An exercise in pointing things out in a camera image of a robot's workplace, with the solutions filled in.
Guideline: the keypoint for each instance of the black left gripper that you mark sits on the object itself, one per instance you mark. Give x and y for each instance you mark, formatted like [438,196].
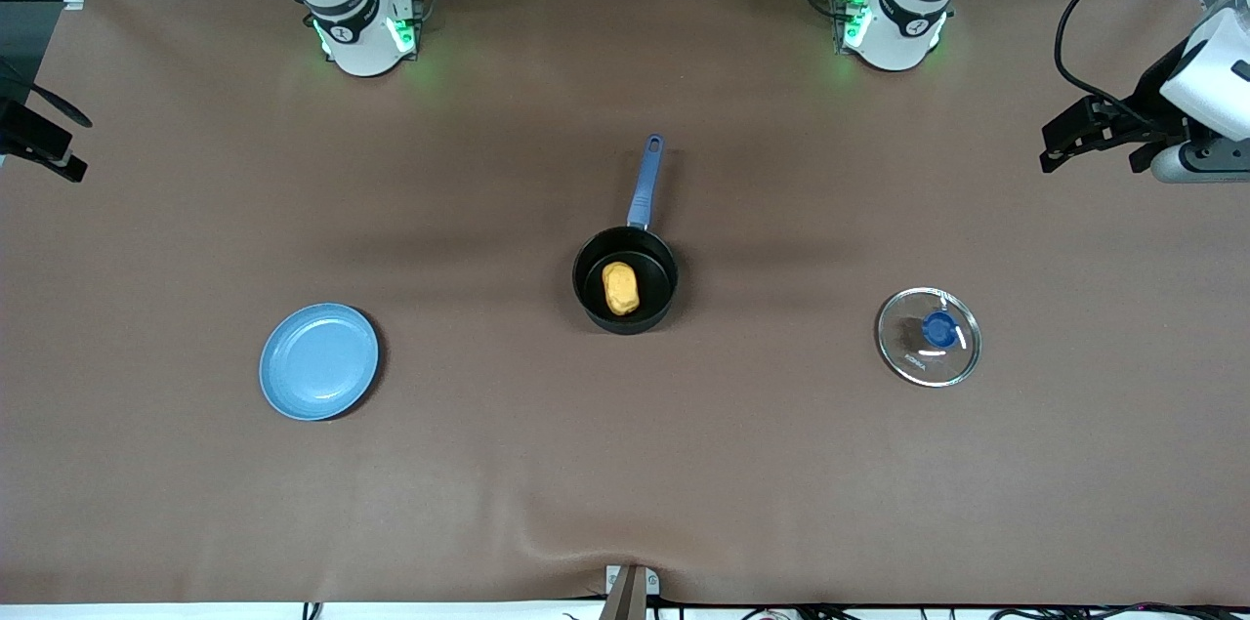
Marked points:
[1149,102]

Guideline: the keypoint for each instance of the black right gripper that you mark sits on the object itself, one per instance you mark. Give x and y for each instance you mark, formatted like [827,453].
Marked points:
[21,129]

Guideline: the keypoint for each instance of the glass lid with blue knob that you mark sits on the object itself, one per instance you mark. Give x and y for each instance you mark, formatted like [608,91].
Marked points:
[908,356]

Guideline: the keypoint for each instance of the yellow potato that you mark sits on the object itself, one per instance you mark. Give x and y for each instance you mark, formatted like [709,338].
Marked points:
[620,288]

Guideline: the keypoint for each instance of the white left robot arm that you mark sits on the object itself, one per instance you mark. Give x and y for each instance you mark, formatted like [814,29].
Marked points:
[894,24]

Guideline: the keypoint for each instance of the blue plate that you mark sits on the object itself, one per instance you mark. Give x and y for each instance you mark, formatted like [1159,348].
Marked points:
[317,361]

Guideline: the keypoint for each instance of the brown table mat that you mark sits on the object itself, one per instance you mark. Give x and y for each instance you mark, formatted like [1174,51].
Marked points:
[625,464]

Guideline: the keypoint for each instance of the grey metal table clamp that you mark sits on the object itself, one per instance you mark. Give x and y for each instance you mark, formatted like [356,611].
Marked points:
[633,586]

